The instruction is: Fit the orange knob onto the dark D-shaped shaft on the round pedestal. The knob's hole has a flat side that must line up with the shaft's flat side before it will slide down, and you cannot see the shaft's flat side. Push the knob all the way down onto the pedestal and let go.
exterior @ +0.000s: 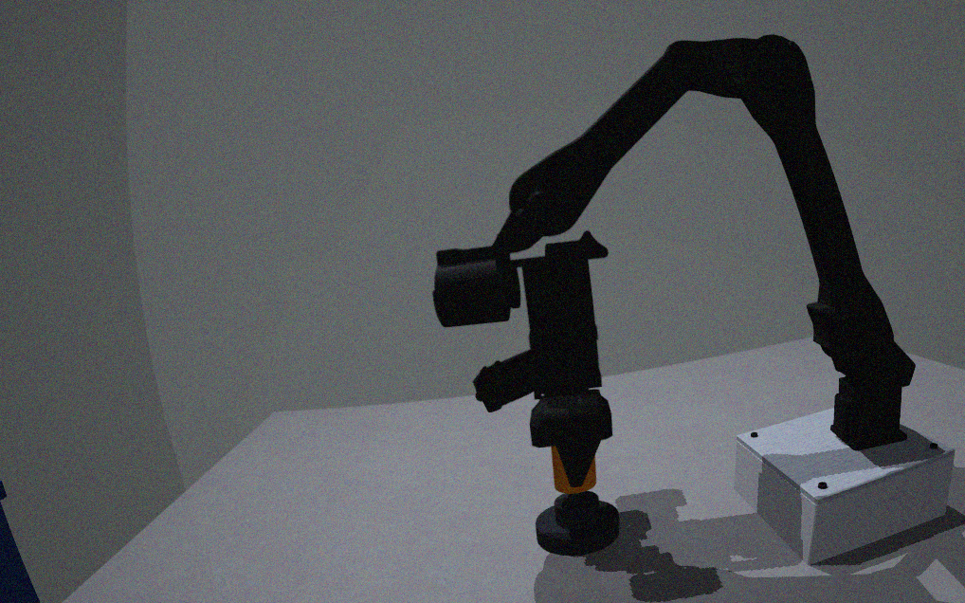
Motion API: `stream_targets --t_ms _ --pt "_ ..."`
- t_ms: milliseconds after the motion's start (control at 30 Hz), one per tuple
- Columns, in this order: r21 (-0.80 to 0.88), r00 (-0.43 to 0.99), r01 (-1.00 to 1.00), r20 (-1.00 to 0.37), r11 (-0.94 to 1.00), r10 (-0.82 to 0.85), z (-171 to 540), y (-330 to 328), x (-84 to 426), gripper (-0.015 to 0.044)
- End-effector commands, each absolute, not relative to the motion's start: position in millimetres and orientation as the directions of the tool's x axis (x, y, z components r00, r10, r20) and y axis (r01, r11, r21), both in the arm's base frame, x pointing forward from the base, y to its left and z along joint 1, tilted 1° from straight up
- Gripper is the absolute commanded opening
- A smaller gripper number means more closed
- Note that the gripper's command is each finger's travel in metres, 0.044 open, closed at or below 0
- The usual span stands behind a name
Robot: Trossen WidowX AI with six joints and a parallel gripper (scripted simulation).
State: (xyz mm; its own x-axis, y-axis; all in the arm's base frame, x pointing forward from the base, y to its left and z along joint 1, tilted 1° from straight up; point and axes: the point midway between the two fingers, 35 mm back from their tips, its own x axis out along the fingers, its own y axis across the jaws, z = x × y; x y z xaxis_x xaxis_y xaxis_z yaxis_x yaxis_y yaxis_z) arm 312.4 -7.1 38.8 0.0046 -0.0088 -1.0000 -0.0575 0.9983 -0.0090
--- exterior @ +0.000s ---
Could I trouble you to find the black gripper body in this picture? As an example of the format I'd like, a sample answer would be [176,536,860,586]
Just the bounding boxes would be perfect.
[529,312,612,448]

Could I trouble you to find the dark round pedestal with shaft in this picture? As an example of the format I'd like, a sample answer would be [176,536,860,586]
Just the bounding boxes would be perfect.
[536,491,619,557]

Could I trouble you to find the orange knob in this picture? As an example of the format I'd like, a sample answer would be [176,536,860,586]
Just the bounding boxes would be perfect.
[551,446,596,494]

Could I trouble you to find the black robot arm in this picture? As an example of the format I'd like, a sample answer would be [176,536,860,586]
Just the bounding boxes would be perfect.
[432,34,916,451]

